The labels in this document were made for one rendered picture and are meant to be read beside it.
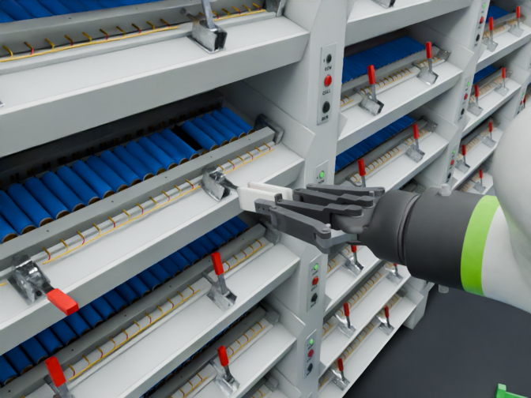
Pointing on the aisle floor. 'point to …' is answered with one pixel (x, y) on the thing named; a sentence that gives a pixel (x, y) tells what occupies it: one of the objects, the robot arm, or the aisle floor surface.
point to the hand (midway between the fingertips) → (265, 199)
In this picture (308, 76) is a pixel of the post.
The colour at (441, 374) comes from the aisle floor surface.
